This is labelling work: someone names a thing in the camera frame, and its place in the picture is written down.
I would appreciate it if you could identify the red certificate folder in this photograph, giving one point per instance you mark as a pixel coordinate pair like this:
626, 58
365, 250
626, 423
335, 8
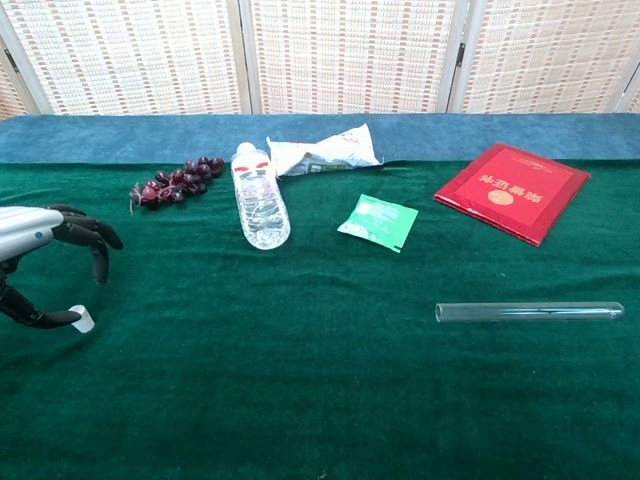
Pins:
515, 192

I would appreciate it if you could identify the red grape bunch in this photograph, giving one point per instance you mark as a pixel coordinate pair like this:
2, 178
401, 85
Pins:
175, 185

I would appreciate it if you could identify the crumpled white plastic bag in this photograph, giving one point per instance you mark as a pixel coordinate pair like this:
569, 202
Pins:
330, 152

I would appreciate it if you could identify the woven folding screen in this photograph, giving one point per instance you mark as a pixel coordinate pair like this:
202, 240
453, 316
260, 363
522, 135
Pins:
350, 50

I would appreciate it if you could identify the blue cloth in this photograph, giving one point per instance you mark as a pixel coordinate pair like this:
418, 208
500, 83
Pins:
100, 137

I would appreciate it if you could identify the clear plastic water bottle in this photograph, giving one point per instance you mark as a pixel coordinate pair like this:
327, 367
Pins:
260, 205

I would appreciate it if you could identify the green velvet cloth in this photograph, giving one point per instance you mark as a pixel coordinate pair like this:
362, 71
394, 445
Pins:
300, 375

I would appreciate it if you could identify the green sachet packet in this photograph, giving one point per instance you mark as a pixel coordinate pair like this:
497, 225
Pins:
382, 222

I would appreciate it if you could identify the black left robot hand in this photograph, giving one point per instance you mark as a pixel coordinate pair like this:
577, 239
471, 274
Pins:
30, 227

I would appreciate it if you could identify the clear glass test tube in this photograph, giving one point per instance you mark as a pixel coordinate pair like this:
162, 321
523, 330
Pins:
500, 312

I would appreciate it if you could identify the white stopper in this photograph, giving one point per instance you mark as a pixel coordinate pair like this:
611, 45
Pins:
86, 322

